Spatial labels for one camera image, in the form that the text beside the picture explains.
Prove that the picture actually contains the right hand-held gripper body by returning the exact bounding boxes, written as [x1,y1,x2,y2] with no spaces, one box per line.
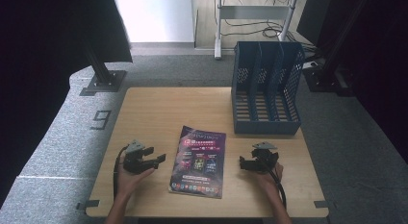
[250,140,280,174]

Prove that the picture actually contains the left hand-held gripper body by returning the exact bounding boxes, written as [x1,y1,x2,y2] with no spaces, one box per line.
[122,139,160,176]

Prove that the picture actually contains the purple cover magazine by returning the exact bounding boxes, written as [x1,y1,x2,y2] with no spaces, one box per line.
[167,124,227,200]

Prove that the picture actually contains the blue plastic file rack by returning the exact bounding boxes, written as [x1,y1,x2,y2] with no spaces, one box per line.
[230,40,306,137]

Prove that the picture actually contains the person's left hand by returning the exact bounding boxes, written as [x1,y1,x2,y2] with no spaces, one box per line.
[116,156,157,200]

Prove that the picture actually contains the person's right hand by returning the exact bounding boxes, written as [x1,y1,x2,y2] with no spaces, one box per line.
[255,162,285,195]

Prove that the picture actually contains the grey tape strip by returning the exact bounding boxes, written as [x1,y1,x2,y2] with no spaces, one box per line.
[75,199,101,212]
[314,200,337,210]

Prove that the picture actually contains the white power strip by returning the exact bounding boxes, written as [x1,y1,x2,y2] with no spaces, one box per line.
[302,60,322,70]

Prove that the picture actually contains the dark curtain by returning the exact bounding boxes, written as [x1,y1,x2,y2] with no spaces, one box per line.
[296,0,408,164]
[0,0,134,209]

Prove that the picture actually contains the grey metal stand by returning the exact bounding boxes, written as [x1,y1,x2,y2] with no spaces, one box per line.
[214,0,301,61]

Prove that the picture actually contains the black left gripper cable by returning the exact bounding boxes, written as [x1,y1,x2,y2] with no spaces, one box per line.
[112,145,130,201]

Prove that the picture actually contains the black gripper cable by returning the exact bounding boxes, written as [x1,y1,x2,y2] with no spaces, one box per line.
[112,145,130,201]
[267,164,288,210]

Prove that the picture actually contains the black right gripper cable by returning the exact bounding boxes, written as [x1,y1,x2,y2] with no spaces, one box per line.
[267,164,288,210]

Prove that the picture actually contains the black post with base plate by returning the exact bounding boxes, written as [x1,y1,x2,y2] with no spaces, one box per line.
[79,40,128,97]
[302,0,373,97]

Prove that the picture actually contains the black floor cables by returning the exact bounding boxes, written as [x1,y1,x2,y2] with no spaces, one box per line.
[220,0,319,54]

